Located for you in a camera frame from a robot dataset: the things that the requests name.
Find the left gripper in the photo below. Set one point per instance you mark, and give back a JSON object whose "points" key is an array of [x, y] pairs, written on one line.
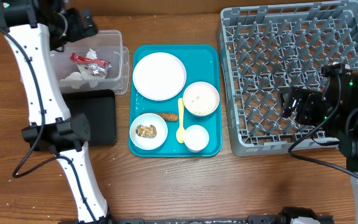
{"points": [[81, 30]]}

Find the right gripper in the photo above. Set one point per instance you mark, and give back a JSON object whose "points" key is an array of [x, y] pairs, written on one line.
{"points": [[306, 98]]}

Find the red snack wrapper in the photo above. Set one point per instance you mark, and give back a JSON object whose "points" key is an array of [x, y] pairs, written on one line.
{"points": [[96, 67]]}

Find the white napkin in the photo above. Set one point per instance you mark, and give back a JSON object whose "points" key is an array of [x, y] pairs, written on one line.
{"points": [[83, 75]]}

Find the white round plate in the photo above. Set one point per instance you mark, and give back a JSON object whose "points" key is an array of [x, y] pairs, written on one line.
{"points": [[159, 76]]}

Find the white cup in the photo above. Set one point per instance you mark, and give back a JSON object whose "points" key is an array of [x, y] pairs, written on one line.
{"points": [[196, 138]]}

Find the brown food lump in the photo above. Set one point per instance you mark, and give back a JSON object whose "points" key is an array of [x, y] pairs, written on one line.
{"points": [[146, 131]]}

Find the white bowl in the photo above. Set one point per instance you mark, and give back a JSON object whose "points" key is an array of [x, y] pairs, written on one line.
{"points": [[148, 120]]}

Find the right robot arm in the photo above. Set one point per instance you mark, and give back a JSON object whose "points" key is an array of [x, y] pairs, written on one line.
{"points": [[345, 137]]}

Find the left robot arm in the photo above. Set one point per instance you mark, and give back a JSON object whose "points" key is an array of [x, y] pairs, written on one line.
{"points": [[34, 29]]}

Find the grey dishwasher rack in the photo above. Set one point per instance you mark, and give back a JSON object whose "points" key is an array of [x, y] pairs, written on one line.
{"points": [[266, 49]]}

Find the cardboard backdrop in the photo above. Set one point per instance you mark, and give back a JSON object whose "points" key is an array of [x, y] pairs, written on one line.
{"points": [[167, 7]]}

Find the clear plastic bin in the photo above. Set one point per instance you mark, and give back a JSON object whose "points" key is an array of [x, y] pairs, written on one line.
{"points": [[108, 46]]}

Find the black plastic tray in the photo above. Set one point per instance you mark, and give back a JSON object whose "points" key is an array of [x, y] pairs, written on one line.
{"points": [[99, 106]]}

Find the yellow plastic spoon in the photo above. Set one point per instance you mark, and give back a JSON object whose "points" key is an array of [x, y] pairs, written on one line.
{"points": [[180, 131]]}

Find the teal serving tray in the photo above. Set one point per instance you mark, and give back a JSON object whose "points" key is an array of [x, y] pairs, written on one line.
{"points": [[202, 65]]}

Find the brown carrot stick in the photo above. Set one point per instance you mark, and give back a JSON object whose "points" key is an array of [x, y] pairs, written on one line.
{"points": [[169, 116]]}

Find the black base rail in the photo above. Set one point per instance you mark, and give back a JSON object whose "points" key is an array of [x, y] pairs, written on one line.
{"points": [[288, 215]]}

